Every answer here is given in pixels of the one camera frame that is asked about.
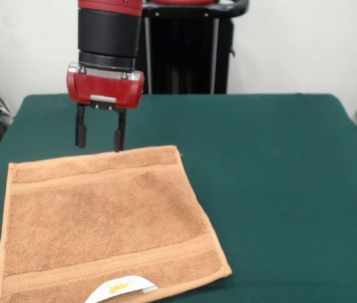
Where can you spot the tan terry towel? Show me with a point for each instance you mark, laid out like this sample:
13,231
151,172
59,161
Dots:
87,221

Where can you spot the dark green table cloth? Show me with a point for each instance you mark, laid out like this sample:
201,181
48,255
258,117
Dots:
292,189

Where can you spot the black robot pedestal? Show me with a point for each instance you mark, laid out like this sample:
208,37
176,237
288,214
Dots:
184,57

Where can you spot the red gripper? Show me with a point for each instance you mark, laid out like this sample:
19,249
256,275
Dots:
104,90

